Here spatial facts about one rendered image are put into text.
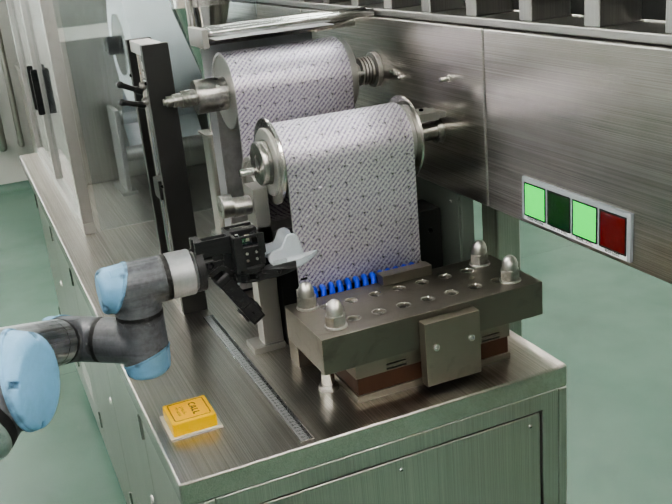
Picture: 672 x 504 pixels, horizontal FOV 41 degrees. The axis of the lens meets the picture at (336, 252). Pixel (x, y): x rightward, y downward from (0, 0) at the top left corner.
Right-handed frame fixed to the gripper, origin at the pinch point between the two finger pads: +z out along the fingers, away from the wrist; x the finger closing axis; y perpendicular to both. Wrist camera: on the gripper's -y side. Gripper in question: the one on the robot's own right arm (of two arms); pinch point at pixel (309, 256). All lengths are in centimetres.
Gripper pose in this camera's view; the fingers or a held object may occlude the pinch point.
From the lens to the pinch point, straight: 152.3
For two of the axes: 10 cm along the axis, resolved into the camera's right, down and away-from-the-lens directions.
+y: -0.9, -9.4, -3.4
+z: 9.1, -2.1, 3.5
